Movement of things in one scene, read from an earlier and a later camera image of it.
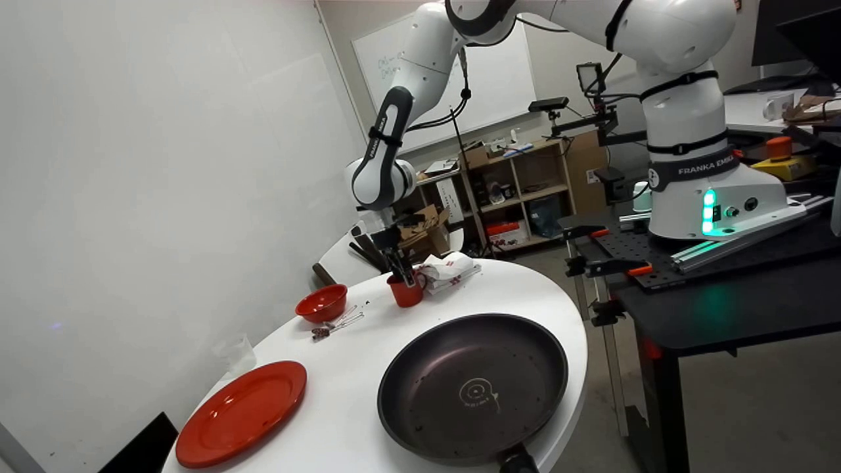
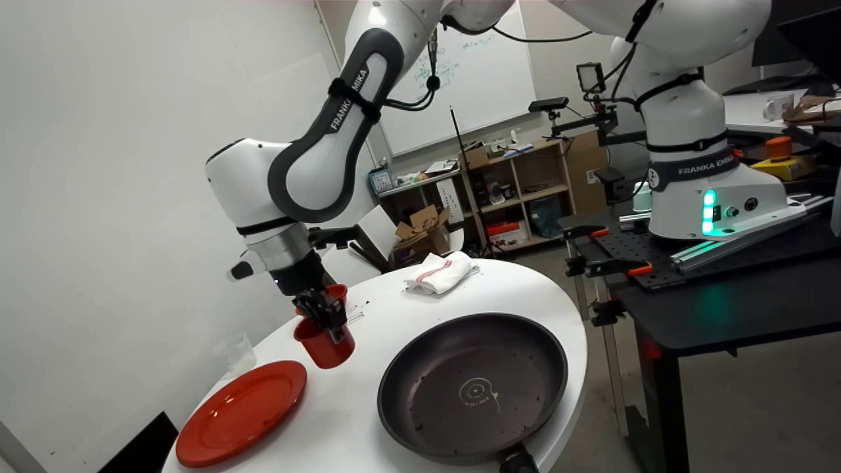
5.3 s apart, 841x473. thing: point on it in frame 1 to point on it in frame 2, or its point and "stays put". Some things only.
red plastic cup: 408,295 to 321,346
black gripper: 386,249 to 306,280
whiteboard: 493,84 stays put
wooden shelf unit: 522,193 stays put
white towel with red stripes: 438,274 stays put
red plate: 244,417 stays put
